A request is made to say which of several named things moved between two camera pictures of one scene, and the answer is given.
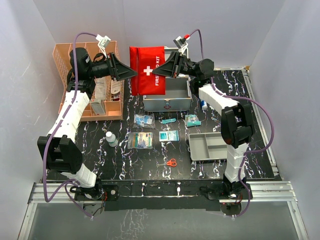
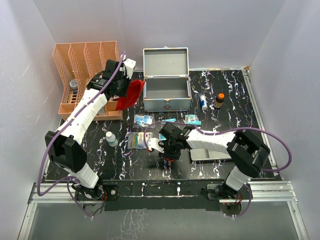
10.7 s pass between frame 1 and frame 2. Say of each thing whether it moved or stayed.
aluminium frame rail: stayed
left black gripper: moved
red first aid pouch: moved
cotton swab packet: stayed
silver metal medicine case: stayed
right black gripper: moved
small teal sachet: stayed
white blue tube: stayed
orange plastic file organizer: stayed
